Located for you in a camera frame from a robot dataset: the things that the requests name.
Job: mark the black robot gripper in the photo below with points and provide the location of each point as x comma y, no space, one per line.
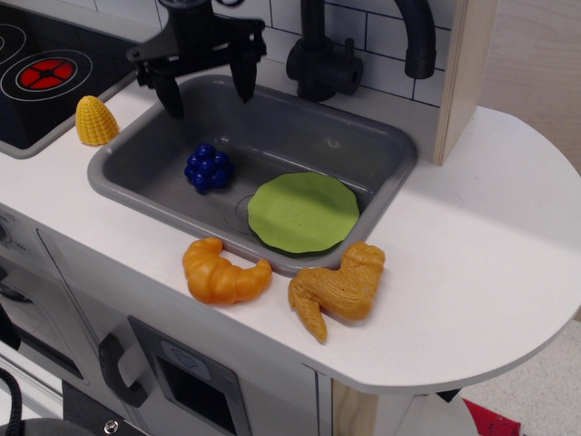
195,39

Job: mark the blue toy blueberries cluster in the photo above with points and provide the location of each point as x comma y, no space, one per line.
209,169

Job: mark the grey toy sink basin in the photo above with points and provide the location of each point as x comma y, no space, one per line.
272,134

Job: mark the green toy plate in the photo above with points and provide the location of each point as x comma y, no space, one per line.
303,212

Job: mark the black toy faucet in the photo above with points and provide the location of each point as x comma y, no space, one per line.
321,72

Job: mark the yellow toy corn piece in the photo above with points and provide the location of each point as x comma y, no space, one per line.
95,124

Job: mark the black toy stovetop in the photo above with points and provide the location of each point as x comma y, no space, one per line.
52,55

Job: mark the orange toy croissant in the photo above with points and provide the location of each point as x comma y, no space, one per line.
212,279

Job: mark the toy fried chicken wing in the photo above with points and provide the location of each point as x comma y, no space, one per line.
348,292

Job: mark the red cloth on floor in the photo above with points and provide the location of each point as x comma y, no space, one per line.
490,423

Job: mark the wooden kitchen side post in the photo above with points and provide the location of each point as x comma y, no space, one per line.
470,40

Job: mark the dark grey oven door handle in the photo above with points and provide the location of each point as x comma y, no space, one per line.
110,353

